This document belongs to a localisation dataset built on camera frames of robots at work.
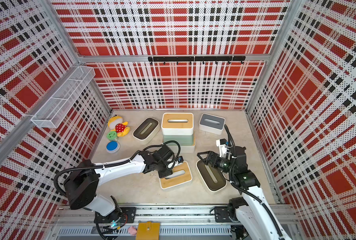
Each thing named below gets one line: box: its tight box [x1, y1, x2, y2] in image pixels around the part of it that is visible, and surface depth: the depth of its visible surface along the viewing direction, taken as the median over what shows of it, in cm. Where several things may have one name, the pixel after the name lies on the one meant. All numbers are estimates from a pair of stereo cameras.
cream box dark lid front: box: [196, 159, 227, 193], surface depth 83 cm
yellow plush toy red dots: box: [107, 114, 130, 137], surface depth 107 cm
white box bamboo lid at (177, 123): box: [161, 112, 194, 136], surface depth 83 cm
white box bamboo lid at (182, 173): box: [159, 161, 193, 189], surface depth 81 cm
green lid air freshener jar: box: [106, 131, 119, 142], surface depth 103 cm
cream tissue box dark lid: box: [132, 117, 161, 145], surface depth 103 cm
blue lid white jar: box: [106, 141, 121, 154], surface depth 100 cm
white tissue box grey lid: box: [198, 113, 226, 135], surface depth 109 cm
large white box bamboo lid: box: [166, 135, 196, 154], surface depth 75 cm
